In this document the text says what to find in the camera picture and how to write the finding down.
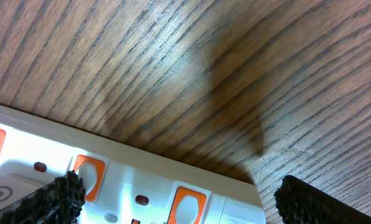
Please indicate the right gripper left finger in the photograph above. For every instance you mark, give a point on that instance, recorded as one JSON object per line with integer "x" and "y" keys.
{"x": 59, "y": 202}

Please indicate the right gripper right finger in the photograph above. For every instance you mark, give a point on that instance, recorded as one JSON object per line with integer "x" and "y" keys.
{"x": 300, "y": 203}

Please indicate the white charger plug adapter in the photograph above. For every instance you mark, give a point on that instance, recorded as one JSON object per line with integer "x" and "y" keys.
{"x": 15, "y": 187}

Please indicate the white power strip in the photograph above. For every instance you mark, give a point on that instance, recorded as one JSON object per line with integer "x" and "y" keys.
{"x": 122, "y": 184}

